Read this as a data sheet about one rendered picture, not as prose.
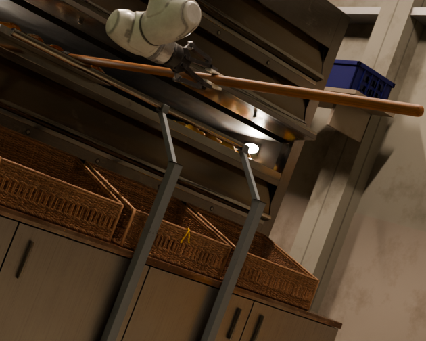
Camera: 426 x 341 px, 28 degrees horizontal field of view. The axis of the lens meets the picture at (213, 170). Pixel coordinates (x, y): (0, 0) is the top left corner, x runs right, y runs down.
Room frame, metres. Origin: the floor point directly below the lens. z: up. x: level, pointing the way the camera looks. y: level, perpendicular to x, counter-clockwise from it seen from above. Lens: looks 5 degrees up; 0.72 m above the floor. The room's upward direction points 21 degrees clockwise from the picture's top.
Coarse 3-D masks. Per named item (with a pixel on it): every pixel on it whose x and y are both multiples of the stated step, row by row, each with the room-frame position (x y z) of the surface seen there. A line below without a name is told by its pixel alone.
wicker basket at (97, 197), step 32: (0, 128) 3.37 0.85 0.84; (0, 160) 2.91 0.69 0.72; (32, 160) 3.47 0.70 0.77; (64, 160) 3.57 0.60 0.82; (0, 192) 2.94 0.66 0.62; (32, 192) 3.47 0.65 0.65; (64, 192) 3.09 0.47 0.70; (96, 192) 3.41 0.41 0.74; (64, 224) 3.11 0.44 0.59; (96, 224) 3.20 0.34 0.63
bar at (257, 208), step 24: (48, 48) 3.04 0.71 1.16; (96, 72) 3.18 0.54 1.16; (144, 96) 3.33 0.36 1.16; (192, 120) 3.50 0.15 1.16; (168, 144) 3.30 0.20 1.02; (240, 144) 3.69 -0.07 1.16; (168, 168) 3.24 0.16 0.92; (168, 192) 3.23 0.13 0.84; (144, 240) 3.22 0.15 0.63; (240, 240) 3.54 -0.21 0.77; (144, 264) 3.24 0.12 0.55; (240, 264) 3.54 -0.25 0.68; (120, 288) 3.25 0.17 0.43; (120, 312) 3.23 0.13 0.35; (216, 312) 3.53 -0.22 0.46
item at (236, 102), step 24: (24, 0) 3.38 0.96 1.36; (48, 0) 3.31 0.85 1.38; (72, 0) 3.30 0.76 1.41; (72, 24) 3.52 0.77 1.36; (96, 24) 3.44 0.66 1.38; (120, 48) 3.66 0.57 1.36; (216, 96) 3.98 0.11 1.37; (240, 96) 3.92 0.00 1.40; (264, 120) 4.17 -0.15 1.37; (288, 120) 4.14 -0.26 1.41
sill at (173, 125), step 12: (0, 36) 3.32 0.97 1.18; (12, 48) 3.36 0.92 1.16; (24, 48) 3.39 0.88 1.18; (36, 60) 3.43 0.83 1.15; (48, 60) 3.46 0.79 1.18; (60, 72) 3.51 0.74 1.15; (72, 72) 3.54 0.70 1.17; (84, 84) 3.59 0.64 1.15; (96, 84) 3.62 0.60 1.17; (108, 96) 3.67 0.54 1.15; (120, 96) 3.71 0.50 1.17; (132, 108) 3.76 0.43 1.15; (144, 108) 3.79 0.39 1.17; (156, 120) 3.85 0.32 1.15; (168, 120) 3.89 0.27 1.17; (180, 132) 3.94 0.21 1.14; (192, 132) 3.99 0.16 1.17; (204, 144) 4.05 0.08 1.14; (216, 144) 4.09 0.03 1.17; (264, 168) 4.31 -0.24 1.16
